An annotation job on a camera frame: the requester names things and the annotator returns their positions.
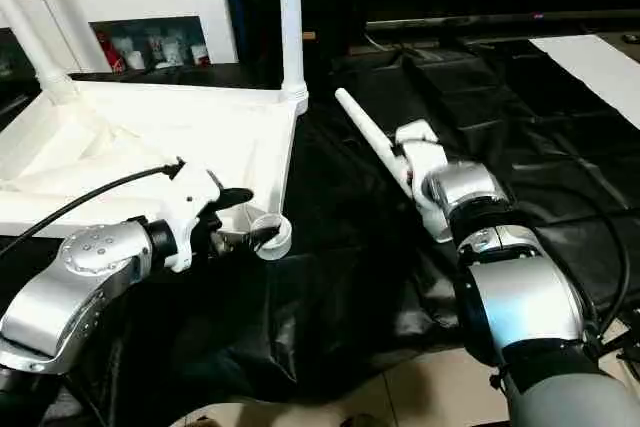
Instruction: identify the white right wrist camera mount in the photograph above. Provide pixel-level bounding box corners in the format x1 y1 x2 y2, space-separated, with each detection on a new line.
393 120 452 244

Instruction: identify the white plastic table leg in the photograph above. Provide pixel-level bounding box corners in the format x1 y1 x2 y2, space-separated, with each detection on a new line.
0 0 82 104
276 0 310 117
333 87 452 244

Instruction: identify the red white bottle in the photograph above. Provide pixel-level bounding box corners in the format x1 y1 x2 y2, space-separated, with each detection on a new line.
96 30 125 72

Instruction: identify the white glass-door cabinet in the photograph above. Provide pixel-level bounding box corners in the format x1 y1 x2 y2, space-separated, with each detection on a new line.
0 0 240 74

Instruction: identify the black plastic mat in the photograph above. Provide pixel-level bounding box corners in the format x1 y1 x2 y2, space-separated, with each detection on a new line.
0 31 640 406

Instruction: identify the white flat board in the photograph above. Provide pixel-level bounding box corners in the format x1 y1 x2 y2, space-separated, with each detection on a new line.
528 34 640 129

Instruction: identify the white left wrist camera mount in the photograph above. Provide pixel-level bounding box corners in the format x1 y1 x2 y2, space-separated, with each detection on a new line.
168 165 225 274

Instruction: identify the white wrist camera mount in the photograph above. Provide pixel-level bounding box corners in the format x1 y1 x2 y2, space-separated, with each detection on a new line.
168 165 225 274
393 120 452 244

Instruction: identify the black left wrist camera cable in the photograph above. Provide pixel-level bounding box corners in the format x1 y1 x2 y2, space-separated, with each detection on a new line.
0 158 187 249

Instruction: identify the white plastic table top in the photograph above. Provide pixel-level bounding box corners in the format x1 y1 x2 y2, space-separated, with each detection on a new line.
0 78 310 264

